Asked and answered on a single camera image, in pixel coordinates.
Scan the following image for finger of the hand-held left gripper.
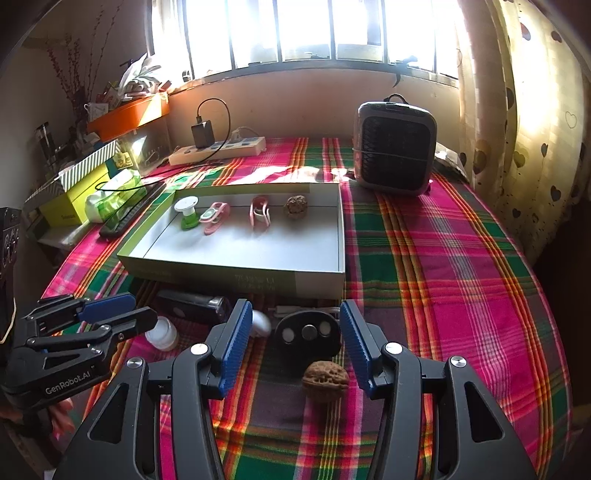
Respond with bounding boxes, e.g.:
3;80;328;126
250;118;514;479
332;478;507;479
25;307;158;370
25;293;137;335

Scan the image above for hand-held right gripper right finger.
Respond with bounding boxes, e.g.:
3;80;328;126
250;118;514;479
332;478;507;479
340;300;539;480

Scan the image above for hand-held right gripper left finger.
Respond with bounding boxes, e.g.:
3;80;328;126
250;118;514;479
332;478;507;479
65;299;254;480

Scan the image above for brown walnut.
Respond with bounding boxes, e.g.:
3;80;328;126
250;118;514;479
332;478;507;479
302;361;350;403
283;196;309;219

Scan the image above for black oval device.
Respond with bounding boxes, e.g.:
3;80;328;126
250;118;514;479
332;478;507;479
274;310;342;357

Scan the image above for white usb cable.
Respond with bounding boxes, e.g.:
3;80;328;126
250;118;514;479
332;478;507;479
268;302;341;320

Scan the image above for black rectangular case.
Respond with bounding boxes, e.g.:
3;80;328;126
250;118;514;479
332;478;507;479
154;290;232;326

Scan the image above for green cardboard box tray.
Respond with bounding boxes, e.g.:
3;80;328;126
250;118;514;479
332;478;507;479
116;183;346;300

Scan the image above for green and white suction stand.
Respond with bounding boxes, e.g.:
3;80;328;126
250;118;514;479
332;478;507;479
174;196;200;230

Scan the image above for pink clip with green roller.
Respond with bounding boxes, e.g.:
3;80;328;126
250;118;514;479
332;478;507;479
199;202;232;236

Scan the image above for pink plastic clip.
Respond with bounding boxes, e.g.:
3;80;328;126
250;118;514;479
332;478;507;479
249;196;273;230

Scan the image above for black remote control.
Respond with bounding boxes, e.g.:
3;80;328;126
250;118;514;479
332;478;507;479
99;182;177;238

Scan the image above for green tissue pack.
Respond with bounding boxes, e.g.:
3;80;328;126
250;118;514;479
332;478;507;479
85;170;148;224

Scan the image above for yellow-green box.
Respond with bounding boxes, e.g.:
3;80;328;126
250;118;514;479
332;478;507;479
38;164;114;227

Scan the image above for plaid tablecloth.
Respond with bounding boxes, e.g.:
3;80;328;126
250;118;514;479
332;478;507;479
41;136;575;480

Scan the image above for striped box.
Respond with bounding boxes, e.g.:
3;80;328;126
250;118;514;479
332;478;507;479
59;140;121;192

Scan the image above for clear glass tank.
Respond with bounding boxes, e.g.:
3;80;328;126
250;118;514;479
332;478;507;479
126;122;171;178

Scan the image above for dark glass tumbler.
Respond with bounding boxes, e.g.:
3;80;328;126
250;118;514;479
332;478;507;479
37;122;61;160

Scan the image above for white power strip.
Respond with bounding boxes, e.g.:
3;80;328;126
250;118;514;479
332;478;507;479
168;136;267;167

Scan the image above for orange tray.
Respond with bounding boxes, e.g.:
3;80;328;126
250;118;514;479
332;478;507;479
87;92;170;143

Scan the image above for black charger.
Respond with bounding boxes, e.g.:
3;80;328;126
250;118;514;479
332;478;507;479
192;121;215;149

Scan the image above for grey portable heater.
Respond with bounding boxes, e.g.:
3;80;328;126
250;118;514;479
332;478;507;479
352;93;438;196

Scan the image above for clear plastic wrapper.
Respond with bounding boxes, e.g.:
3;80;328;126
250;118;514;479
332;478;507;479
433;142;468;177

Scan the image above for dried flower branches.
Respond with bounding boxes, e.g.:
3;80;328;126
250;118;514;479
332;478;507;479
46;4;116;121

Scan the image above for pale crumpled bag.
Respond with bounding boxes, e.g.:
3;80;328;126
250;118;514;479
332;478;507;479
117;53;163;93

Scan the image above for heart-print curtain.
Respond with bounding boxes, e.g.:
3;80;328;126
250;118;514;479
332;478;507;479
455;0;591;264

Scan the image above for barred window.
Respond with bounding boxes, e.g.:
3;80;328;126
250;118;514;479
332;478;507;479
148;0;462;86

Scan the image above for black charging cable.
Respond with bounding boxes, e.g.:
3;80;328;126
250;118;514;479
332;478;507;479
95;98;232;191

